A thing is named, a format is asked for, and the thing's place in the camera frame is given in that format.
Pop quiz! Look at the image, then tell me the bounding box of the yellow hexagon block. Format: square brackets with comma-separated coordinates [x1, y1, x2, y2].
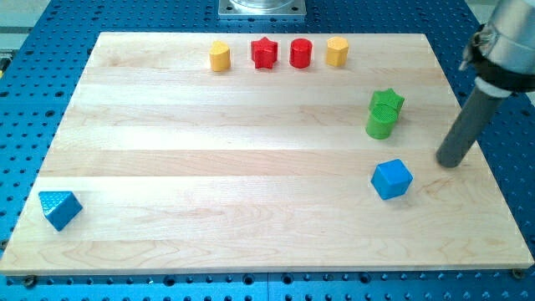
[326, 36, 349, 67]

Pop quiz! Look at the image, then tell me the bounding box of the light wooden board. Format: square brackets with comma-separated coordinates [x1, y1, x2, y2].
[1, 32, 533, 275]

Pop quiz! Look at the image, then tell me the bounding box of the yellow half-round block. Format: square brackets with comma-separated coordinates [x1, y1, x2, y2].
[209, 41, 231, 72]

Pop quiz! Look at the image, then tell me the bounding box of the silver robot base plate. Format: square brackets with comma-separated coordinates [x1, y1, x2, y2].
[217, 0, 307, 20]

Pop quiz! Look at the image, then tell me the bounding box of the blue cube block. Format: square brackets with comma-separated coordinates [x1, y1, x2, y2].
[370, 159, 413, 200]

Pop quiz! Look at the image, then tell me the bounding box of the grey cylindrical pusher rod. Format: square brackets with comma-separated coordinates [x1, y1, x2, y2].
[436, 77, 512, 168]

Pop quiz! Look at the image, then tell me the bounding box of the blue triangle block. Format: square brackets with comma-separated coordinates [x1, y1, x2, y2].
[38, 191, 83, 232]

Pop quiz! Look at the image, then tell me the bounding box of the green star block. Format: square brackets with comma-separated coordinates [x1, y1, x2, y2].
[369, 88, 405, 115]

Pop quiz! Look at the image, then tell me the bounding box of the red cylinder block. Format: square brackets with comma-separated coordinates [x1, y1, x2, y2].
[289, 38, 313, 69]

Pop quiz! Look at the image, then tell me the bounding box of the green cylinder block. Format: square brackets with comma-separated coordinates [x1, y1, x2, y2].
[365, 105, 398, 140]

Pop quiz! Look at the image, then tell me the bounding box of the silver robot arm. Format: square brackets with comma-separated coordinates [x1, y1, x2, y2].
[460, 0, 534, 93]

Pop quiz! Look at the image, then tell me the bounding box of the red star block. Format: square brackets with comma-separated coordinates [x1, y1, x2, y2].
[251, 37, 278, 69]

